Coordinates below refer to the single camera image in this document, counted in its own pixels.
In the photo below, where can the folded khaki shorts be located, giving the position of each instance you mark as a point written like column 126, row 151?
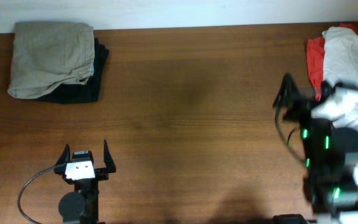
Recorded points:
column 47, row 54

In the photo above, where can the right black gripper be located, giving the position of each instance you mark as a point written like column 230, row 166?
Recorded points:
column 301, row 105

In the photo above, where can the folded black garment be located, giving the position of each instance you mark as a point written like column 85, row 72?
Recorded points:
column 76, row 93

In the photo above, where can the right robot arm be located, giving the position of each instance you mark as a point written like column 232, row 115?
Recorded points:
column 329, row 153

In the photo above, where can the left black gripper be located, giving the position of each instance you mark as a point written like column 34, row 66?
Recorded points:
column 103, row 174

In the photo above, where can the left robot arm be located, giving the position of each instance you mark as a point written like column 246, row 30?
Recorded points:
column 81, row 206

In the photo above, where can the white printed t-shirt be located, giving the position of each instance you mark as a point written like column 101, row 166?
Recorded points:
column 340, row 64

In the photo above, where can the red printed t-shirt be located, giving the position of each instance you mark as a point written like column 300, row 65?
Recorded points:
column 315, row 56

